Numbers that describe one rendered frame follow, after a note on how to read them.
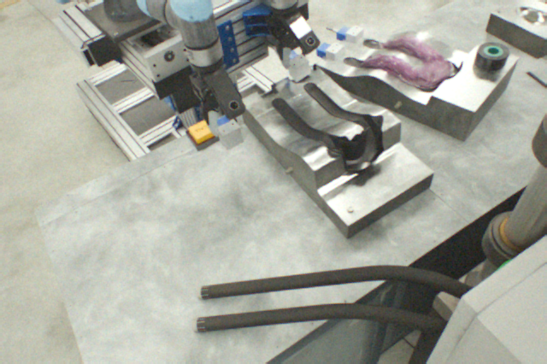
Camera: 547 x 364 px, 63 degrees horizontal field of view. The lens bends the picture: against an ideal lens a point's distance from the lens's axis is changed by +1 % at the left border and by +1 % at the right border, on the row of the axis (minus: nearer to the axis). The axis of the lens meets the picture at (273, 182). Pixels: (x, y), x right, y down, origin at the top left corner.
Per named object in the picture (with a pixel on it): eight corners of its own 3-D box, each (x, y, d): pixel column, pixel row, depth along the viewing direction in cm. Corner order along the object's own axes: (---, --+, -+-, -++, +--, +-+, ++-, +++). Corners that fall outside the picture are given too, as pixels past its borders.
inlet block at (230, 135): (204, 122, 119) (199, 108, 115) (220, 114, 120) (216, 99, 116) (226, 150, 111) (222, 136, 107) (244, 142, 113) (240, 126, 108)
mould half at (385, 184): (244, 123, 132) (236, 87, 122) (314, 87, 139) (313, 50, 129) (347, 239, 104) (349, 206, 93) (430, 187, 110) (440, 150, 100)
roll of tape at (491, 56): (490, 74, 118) (493, 63, 115) (467, 60, 122) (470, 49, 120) (512, 63, 119) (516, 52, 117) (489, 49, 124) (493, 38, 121)
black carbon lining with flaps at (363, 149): (268, 108, 125) (264, 81, 118) (314, 85, 129) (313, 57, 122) (344, 184, 105) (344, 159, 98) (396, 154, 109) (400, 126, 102)
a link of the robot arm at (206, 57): (226, 41, 91) (190, 56, 89) (229, 60, 94) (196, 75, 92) (209, 26, 95) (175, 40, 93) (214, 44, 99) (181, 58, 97)
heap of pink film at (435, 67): (352, 69, 133) (353, 47, 127) (385, 39, 141) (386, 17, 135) (432, 101, 121) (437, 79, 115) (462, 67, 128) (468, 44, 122)
